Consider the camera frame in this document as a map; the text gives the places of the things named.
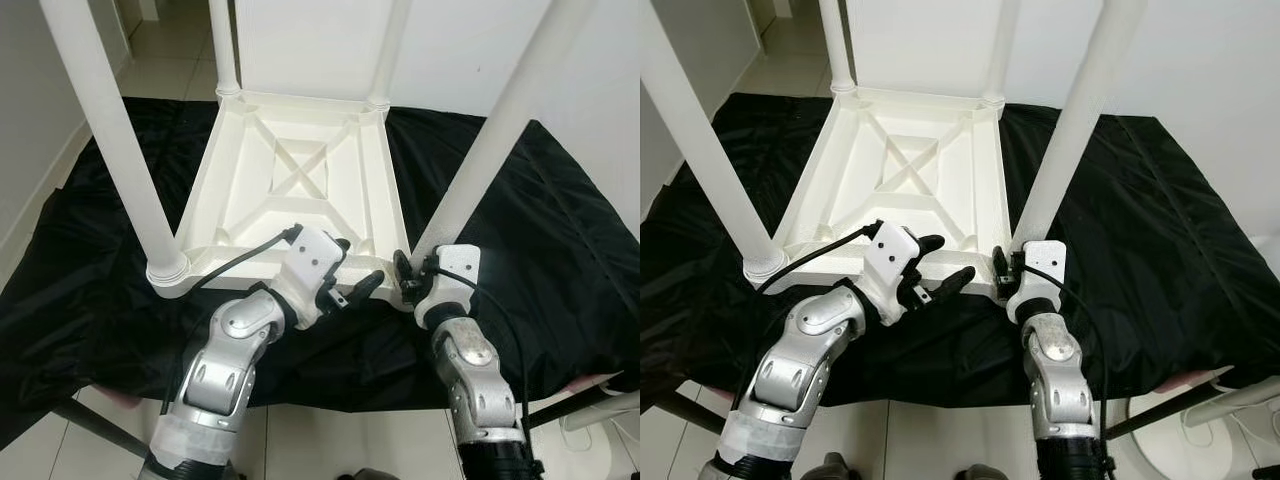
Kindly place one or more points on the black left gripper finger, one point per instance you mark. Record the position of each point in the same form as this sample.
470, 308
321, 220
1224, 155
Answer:
344, 246
366, 284
952, 281
930, 246

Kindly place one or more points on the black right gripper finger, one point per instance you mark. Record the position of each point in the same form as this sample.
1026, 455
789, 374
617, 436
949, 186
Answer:
1000, 263
402, 270

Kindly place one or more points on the white plastic table leg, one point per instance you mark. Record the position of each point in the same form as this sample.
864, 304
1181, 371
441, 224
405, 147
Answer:
224, 45
836, 45
1002, 50
390, 50
490, 140
110, 130
700, 140
1080, 120

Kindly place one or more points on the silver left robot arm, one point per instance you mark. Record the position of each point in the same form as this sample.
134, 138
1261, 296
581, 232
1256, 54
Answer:
225, 370
790, 370

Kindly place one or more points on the black fabric table cover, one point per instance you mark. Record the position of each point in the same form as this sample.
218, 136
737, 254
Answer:
560, 250
1170, 250

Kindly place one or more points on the grey robot right leg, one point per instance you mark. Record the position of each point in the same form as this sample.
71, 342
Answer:
372, 474
982, 472

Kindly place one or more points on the grey robot leg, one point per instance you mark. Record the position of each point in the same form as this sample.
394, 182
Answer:
826, 467
372, 474
228, 472
982, 472

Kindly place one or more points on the grey robot left leg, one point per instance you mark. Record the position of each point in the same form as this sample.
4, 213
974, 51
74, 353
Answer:
228, 472
826, 467

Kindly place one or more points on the dark metal table leg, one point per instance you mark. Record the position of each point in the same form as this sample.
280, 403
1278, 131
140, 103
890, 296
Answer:
690, 412
575, 408
95, 428
1170, 408

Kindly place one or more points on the white floor fan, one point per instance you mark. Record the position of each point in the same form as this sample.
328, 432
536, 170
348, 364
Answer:
1190, 445
605, 440

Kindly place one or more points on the black magenta appliance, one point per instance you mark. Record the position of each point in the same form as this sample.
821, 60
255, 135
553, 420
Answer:
1268, 472

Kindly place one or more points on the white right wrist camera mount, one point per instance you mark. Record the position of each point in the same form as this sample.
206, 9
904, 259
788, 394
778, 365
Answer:
1040, 262
455, 265

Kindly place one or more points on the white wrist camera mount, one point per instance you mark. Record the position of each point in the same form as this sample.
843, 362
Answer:
455, 265
1040, 262
310, 260
890, 257

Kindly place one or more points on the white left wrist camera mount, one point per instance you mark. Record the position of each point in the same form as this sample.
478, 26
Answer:
890, 257
310, 260

